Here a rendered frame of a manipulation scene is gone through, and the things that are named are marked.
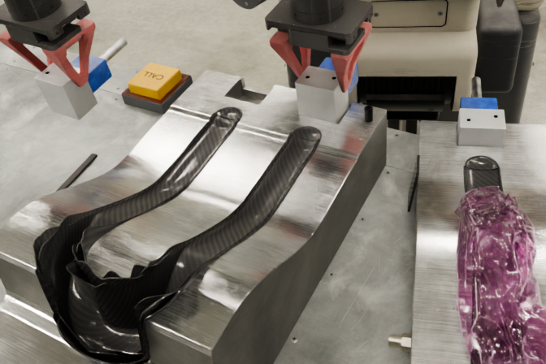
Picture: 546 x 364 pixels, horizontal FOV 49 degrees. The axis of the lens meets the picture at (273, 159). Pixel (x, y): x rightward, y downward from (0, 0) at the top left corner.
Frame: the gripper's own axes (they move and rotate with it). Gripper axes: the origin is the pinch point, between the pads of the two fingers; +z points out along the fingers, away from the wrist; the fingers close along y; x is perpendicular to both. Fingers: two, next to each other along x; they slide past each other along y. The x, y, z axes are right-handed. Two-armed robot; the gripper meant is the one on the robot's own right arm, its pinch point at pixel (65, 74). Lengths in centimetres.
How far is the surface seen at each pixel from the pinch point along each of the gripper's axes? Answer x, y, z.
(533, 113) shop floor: 133, 40, 98
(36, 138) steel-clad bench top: -0.2, -13.7, 15.2
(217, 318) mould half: -19.8, 35.8, 1.2
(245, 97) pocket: 13.6, 16.3, 9.0
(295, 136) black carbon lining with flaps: 6.6, 28.0, 6.4
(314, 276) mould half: -6.3, 36.6, 12.5
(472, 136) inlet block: 16.2, 45.9, 8.3
